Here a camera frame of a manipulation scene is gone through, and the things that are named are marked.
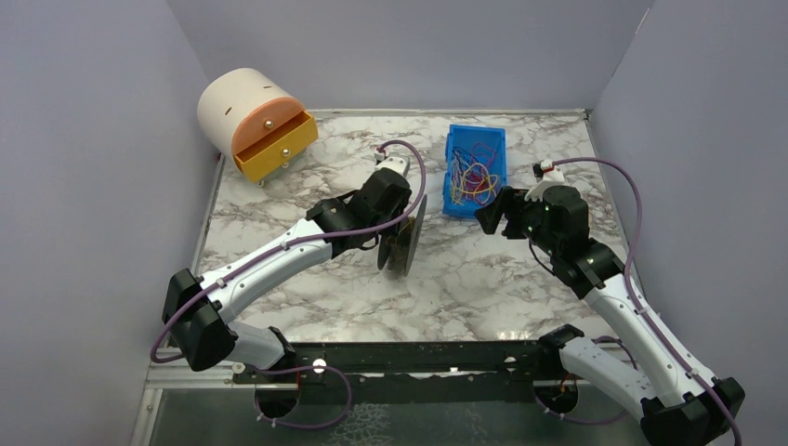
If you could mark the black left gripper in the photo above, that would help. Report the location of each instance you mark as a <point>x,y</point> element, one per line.
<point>399,217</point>

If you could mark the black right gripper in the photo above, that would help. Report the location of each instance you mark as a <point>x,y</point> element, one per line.
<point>514,216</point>

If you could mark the dark grey cable spool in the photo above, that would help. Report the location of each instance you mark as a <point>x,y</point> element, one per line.
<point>397,251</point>

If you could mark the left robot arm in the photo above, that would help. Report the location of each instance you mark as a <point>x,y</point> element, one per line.
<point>200,313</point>

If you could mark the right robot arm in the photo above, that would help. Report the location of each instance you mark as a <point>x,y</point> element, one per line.
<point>676,399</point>

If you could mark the blue plastic bin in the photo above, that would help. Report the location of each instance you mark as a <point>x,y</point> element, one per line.
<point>476,168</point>

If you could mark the round mini drawer cabinet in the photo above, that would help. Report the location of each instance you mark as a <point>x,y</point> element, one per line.
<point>255,123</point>

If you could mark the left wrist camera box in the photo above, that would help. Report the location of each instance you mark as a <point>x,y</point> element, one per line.
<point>399,164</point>

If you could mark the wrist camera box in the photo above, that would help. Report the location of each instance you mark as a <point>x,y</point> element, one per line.
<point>399,164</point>
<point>547,176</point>

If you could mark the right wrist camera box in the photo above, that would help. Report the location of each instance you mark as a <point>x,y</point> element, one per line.
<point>547,176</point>

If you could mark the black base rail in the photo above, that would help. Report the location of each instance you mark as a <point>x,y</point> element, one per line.
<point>517,371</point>

